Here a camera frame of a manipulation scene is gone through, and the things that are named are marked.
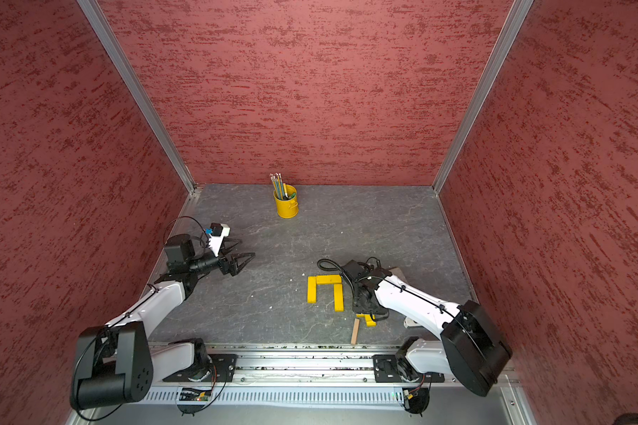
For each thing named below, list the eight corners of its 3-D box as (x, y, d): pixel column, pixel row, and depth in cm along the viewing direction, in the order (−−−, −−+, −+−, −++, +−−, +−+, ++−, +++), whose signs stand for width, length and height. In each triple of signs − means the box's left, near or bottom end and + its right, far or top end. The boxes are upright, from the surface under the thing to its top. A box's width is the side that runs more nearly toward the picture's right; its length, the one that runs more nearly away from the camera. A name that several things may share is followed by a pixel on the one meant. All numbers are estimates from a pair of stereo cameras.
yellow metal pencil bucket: (275, 218, 111) (271, 202, 103) (278, 200, 118) (274, 184, 110) (297, 218, 111) (295, 202, 103) (299, 201, 118) (297, 184, 110)
